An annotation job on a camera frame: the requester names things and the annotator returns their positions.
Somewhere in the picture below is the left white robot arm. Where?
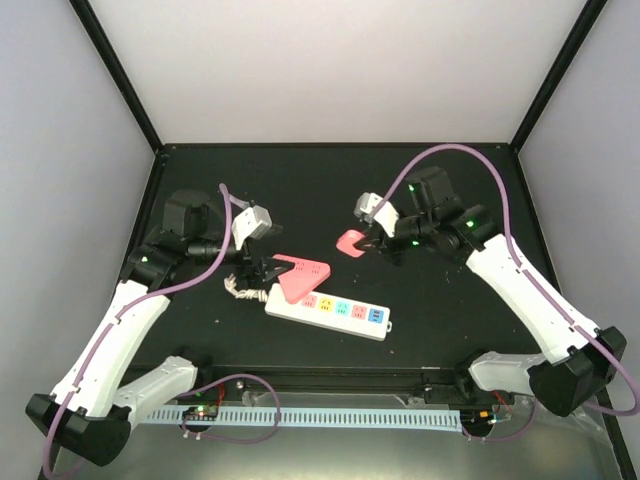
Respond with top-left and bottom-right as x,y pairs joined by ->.
25,184 -> 293,479

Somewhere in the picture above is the white coiled cord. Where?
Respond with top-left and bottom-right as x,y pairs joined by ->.
222,274 -> 269,303

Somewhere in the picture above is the light blue slotted cable duct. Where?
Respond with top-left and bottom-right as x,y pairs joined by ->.
143,405 -> 462,433

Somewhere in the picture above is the black aluminium frame rail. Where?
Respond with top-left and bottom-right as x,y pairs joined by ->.
199,362 -> 606,401

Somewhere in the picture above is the pink extension socket adapter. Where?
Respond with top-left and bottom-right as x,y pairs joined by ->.
273,254 -> 331,304

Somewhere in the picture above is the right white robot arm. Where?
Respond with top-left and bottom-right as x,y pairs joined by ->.
353,167 -> 627,417

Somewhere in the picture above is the white power strip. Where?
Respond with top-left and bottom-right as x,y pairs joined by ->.
264,284 -> 393,341

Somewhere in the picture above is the right circuit board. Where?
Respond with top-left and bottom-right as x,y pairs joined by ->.
460,410 -> 500,428

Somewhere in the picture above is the left circuit board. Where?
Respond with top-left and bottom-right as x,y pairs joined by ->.
182,405 -> 219,421

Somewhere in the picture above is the pink square plug piece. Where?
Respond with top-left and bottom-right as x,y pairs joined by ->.
336,229 -> 365,258

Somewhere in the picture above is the circuit board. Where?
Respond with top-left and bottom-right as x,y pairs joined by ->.
182,405 -> 219,421
460,410 -> 500,428

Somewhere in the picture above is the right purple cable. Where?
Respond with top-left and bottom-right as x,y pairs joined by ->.
367,143 -> 640,443

